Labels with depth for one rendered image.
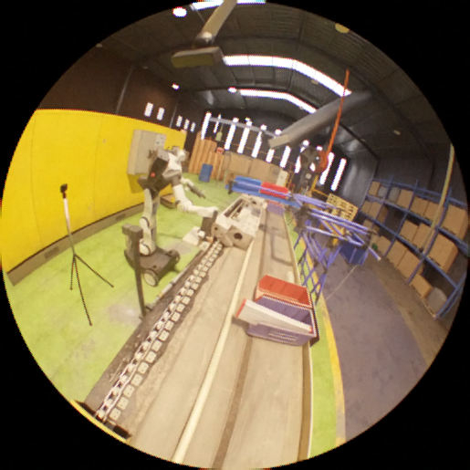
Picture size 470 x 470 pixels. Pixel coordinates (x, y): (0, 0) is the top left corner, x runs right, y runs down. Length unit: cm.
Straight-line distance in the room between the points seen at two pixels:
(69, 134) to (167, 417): 256
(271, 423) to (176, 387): 42
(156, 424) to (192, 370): 30
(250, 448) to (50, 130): 281
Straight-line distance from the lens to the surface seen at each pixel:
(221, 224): 137
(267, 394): 83
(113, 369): 77
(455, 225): 972
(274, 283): 110
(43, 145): 233
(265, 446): 83
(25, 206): 238
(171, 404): 74
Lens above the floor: 149
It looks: 25 degrees down
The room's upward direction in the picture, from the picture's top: 19 degrees clockwise
